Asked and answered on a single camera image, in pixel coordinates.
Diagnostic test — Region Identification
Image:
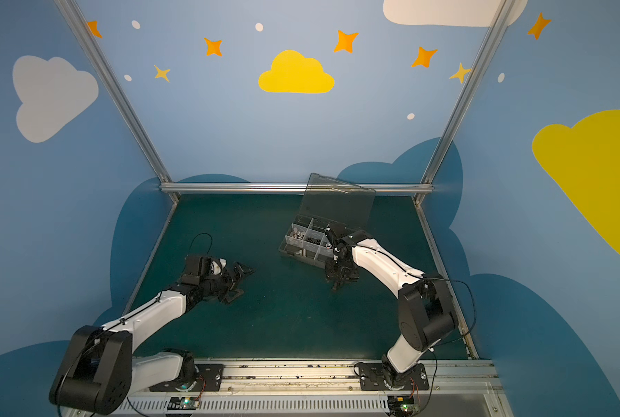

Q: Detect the left aluminium frame post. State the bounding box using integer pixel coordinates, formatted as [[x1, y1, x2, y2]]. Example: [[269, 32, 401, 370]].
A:
[[55, 0, 173, 185]]

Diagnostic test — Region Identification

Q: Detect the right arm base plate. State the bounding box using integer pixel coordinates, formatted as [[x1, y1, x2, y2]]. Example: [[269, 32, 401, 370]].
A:
[[353, 362, 430, 391]]

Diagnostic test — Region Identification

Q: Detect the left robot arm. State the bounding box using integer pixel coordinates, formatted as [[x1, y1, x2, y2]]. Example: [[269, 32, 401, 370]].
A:
[[49, 255, 254, 415]]

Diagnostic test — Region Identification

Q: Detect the rear aluminium frame bar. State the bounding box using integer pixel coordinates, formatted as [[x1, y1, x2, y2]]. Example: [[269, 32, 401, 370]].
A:
[[160, 182, 433, 195]]

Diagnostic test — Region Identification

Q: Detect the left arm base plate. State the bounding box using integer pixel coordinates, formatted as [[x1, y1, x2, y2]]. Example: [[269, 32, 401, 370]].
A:
[[148, 363, 225, 393]]

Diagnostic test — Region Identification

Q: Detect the left circuit board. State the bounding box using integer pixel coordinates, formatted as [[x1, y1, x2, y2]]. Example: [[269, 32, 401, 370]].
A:
[[167, 396, 202, 412]]

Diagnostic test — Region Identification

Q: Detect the circuit board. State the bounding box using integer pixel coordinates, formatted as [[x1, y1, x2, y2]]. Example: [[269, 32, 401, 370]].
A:
[[167, 396, 202, 412], [386, 396, 419, 417]]

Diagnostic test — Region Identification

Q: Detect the aluminium frame post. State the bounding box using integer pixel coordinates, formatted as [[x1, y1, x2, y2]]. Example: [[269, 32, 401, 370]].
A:
[[414, 0, 519, 209], [55, 0, 173, 185]]

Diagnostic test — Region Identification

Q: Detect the silver wing nut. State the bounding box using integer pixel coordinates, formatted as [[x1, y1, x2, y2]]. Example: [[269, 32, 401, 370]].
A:
[[289, 227, 307, 241]]

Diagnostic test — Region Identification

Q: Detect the clear plastic organizer box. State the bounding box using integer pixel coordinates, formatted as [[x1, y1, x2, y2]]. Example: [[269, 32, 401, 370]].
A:
[[279, 173, 376, 269]]

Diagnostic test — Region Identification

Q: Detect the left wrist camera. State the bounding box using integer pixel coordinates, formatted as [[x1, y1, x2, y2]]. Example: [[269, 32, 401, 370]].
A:
[[181, 255, 227, 285]]

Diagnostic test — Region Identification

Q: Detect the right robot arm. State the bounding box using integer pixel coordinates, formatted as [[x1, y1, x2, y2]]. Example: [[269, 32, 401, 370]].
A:
[[324, 227, 459, 389]]

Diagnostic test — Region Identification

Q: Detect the right circuit board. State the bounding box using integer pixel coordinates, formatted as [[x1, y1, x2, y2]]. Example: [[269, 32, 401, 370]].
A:
[[386, 396, 419, 417]]

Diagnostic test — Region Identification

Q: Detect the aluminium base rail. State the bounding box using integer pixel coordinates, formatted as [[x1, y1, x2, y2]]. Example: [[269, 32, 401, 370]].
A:
[[113, 359, 513, 416]]

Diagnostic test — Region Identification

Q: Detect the right aluminium frame post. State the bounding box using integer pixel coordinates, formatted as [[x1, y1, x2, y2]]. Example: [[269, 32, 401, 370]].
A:
[[414, 0, 519, 209]]

